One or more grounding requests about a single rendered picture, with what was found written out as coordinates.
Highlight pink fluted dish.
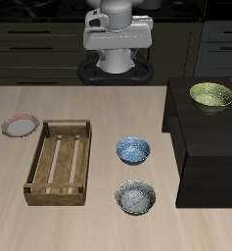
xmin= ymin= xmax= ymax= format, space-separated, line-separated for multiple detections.
xmin=0 ymin=114 xmax=41 ymax=138

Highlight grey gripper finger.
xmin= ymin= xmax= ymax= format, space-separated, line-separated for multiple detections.
xmin=98 ymin=50 xmax=107 ymax=63
xmin=130 ymin=49 xmax=139 ymax=62

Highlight grey bowl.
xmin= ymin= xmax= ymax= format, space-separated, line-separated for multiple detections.
xmin=114 ymin=178 xmax=157 ymax=217

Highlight flat black base plate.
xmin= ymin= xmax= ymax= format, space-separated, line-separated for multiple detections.
xmin=76 ymin=53 xmax=155 ymax=83

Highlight dark wooden cabinet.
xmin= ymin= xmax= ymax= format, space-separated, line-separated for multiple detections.
xmin=162 ymin=76 xmax=232 ymax=210

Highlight dark kitchen cupboards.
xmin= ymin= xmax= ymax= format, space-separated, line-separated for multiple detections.
xmin=0 ymin=0 xmax=232 ymax=87

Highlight wooden slat tray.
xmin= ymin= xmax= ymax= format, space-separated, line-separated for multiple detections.
xmin=23 ymin=119 xmax=93 ymax=207

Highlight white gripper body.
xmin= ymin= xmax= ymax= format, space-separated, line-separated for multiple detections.
xmin=82 ymin=16 xmax=154 ymax=52

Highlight green bowl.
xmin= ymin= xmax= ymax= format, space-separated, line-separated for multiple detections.
xmin=189 ymin=81 xmax=232 ymax=116

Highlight blue bowl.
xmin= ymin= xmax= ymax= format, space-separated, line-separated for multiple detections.
xmin=115 ymin=136 xmax=152 ymax=167

